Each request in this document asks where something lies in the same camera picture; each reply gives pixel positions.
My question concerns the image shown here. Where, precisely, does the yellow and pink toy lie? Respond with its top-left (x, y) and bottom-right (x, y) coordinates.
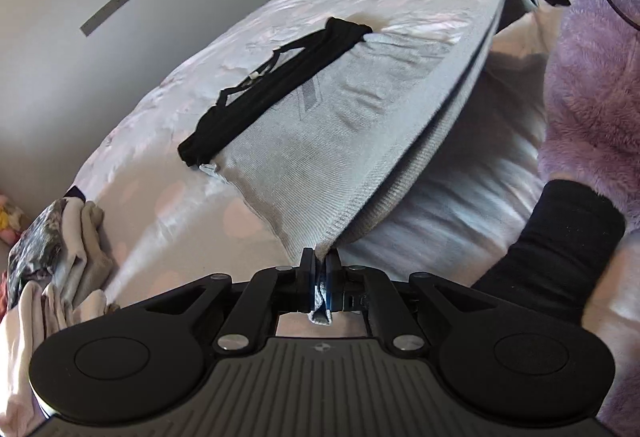
top-left (0, 190), bottom-right (32, 246)

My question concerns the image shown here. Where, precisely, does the person's black sock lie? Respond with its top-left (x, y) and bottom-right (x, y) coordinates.
top-left (471, 179), bottom-right (627, 329)

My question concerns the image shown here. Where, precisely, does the pink dotted bed sheet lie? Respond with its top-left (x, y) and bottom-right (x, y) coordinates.
top-left (0, 0), bottom-right (640, 437)

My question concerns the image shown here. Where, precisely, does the dark floral cloth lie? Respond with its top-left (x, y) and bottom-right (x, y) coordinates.
top-left (7, 197), bottom-right (77, 304)

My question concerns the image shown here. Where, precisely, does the black strappy garment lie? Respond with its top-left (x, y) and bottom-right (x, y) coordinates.
top-left (177, 16), bottom-right (374, 169)

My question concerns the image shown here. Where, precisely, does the grey metal strip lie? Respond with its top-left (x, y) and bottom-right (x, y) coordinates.
top-left (79, 0), bottom-right (138, 38)

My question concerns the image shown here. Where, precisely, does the grey knit garment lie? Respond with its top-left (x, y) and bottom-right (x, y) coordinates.
top-left (199, 0), bottom-right (572, 327)

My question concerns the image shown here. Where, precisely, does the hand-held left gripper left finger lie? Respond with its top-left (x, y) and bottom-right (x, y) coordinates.
top-left (145, 248), bottom-right (321, 358)

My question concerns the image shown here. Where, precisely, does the pale pink cloth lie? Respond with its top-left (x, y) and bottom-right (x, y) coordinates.
top-left (0, 276), bottom-right (122, 424)

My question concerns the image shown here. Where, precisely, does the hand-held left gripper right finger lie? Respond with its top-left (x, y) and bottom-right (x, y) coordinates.
top-left (324, 248), bottom-right (501, 358)

